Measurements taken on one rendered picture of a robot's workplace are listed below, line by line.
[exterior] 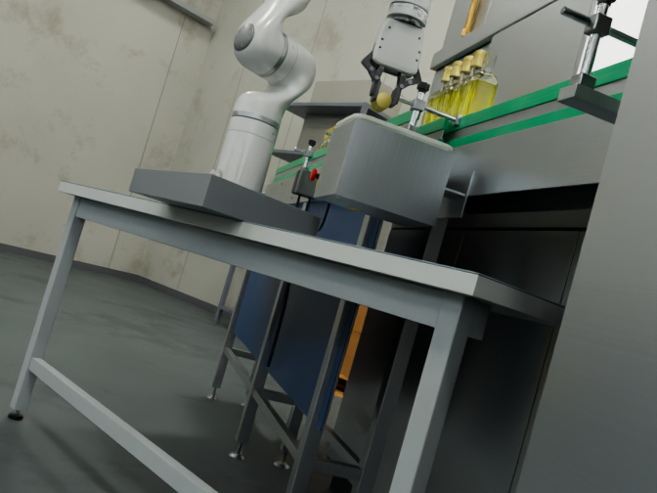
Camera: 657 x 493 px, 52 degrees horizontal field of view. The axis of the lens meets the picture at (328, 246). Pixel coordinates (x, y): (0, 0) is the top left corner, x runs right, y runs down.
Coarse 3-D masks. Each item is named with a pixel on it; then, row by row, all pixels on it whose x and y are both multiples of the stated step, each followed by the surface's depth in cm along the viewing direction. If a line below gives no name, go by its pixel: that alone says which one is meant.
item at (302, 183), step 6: (300, 174) 218; (306, 174) 218; (294, 180) 225; (300, 180) 218; (306, 180) 218; (294, 186) 222; (300, 186) 218; (306, 186) 218; (312, 186) 219; (294, 192) 220; (300, 192) 218; (306, 192) 218; (312, 192) 219; (306, 198) 226; (312, 198) 221
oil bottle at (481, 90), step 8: (480, 72) 160; (488, 72) 160; (472, 80) 162; (480, 80) 159; (488, 80) 160; (496, 80) 160; (472, 88) 160; (480, 88) 159; (488, 88) 160; (496, 88) 160; (464, 96) 163; (472, 96) 159; (480, 96) 159; (488, 96) 160; (464, 104) 162; (472, 104) 159; (480, 104) 159; (488, 104) 160; (464, 112) 161
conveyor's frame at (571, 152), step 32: (544, 128) 118; (576, 128) 109; (608, 128) 101; (480, 160) 138; (512, 160) 125; (544, 160) 115; (576, 160) 106; (288, 192) 271; (480, 192) 134; (512, 192) 145; (544, 192) 134; (576, 192) 124
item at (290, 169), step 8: (408, 112) 165; (392, 120) 175; (400, 120) 169; (408, 120) 164; (320, 152) 246; (296, 160) 285; (304, 160) 269; (312, 160) 256; (320, 160) 244; (280, 168) 318; (288, 168) 297; (296, 168) 281; (312, 168) 251; (280, 176) 314; (288, 176) 291
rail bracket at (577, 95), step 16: (608, 0) 94; (576, 16) 93; (592, 16) 94; (592, 32) 94; (608, 32) 94; (624, 32) 95; (592, 48) 94; (592, 64) 94; (576, 80) 93; (592, 80) 93; (560, 96) 95; (576, 96) 92; (592, 96) 92; (608, 96) 93; (592, 112) 96; (608, 112) 94
